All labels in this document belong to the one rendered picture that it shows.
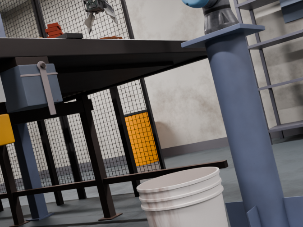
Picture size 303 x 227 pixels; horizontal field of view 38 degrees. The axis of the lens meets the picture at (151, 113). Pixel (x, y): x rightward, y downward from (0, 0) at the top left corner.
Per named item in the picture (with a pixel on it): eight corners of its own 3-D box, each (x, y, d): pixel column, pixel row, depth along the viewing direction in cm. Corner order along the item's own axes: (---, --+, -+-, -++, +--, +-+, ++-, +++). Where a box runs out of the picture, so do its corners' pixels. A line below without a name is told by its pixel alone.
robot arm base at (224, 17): (246, 25, 184) (241, 2, 184) (227, 27, 173) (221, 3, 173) (218, 35, 195) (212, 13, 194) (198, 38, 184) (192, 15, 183)
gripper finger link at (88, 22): (78, 30, 199) (84, 11, 197) (84, 31, 204) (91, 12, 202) (84, 33, 198) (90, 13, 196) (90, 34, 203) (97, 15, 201)
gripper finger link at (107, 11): (112, 23, 193) (98, 10, 195) (118, 24, 198) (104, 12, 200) (117, 17, 192) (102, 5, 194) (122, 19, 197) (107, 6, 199)
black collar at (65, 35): (83, 38, 148) (82, 33, 148) (67, 37, 141) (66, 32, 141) (68, 44, 152) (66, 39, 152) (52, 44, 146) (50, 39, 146)
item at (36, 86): (69, 111, 132) (55, 53, 132) (33, 117, 121) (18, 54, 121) (45, 118, 139) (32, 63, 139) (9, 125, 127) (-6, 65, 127)
